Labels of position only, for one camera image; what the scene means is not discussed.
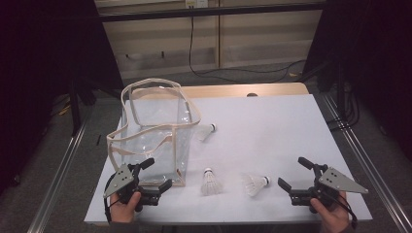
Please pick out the aluminium floor rail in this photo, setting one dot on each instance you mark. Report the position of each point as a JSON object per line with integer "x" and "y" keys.
{"x": 366, "y": 168}
{"x": 60, "y": 174}

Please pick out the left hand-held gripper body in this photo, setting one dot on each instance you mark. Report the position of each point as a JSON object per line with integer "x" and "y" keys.
{"x": 124, "y": 181}

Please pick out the person's right hand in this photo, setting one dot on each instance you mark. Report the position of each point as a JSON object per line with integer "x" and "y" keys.
{"x": 335, "y": 218}

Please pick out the clear bag with beige trim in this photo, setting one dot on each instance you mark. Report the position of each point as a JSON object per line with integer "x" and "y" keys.
{"x": 176, "y": 152}

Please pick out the person's left hand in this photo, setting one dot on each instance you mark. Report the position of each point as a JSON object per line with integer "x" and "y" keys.
{"x": 123, "y": 212}

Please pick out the white wall socket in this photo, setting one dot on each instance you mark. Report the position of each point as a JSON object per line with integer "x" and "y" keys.
{"x": 196, "y": 3}

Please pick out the dark round table grommet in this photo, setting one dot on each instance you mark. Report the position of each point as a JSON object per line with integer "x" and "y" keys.
{"x": 252, "y": 94}

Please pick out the black metal crossbar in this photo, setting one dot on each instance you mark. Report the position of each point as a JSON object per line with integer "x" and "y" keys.
{"x": 210, "y": 12}

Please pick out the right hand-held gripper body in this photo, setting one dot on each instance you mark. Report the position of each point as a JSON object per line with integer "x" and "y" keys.
{"x": 336, "y": 181}

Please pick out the white shuttlecock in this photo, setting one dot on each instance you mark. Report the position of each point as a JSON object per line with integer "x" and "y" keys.
{"x": 211, "y": 128}
{"x": 210, "y": 186}
{"x": 254, "y": 185}

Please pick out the black curtain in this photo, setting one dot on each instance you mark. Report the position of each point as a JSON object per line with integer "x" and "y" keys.
{"x": 39, "y": 64}
{"x": 382, "y": 48}

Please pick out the white table sheet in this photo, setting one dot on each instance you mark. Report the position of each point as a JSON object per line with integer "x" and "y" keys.
{"x": 259, "y": 145}

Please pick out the black metal stand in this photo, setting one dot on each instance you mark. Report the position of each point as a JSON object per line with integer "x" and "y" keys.
{"x": 75, "y": 113}
{"x": 340, "y": 90}

